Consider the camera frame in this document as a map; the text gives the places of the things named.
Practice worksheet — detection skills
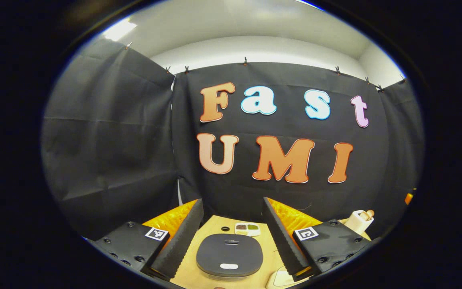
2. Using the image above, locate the white toaster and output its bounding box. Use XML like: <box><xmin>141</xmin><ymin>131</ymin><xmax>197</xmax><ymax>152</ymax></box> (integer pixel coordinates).
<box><xmin>343</xmin><ymin>210</ymin><xmax>374</xmax><ymax>235</ymax></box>

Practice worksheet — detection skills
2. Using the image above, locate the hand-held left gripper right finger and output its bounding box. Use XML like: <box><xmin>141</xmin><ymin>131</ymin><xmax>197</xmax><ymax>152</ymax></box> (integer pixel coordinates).
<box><xmin>262</xmin><ymin>197</ymin><xmax>372</xmax><ymax>277</ymax></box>

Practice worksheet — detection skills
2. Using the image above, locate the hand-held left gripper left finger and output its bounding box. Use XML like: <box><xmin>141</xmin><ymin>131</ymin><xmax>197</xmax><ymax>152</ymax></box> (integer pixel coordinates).
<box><xmin>94</xmin><ymin>198</ymin><xmax>205</xmax><ymax>281</ymax></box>

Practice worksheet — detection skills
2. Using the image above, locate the black and silver rice cooker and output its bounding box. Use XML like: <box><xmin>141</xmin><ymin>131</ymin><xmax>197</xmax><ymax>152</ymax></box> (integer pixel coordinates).
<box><xmin>196</xmin><ymin>234</ymin><xmax>264</xmax><ymax>280</ymax></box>

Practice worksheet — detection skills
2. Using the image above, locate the white divided bean dish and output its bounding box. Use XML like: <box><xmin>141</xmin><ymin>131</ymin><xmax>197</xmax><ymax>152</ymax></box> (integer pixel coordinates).
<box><xmin>234</xmin><ymin>223</ymin><xmax>262</xmax><ymax>237</ymax></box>

